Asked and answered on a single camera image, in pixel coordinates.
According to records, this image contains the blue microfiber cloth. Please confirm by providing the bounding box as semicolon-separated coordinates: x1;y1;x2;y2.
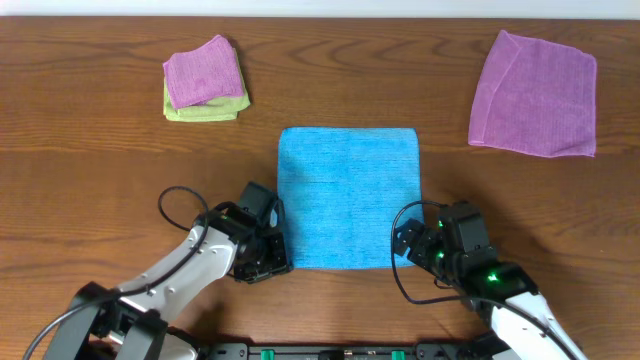
277;127;423;270

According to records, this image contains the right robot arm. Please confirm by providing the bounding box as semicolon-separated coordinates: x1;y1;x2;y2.
390;200;586;359

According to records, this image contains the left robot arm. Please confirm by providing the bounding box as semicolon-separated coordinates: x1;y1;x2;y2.
43;182;292;359

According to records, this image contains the folded green cloth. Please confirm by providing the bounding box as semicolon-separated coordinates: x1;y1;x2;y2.
163;53;250;123

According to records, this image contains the large purple cloth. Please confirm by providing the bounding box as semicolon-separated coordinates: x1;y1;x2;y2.
468;30;597;158

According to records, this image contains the folded purple cloth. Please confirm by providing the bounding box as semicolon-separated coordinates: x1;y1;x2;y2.
163;35;245;109

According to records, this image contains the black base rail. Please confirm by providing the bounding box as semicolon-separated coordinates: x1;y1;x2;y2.
202;343;485;360

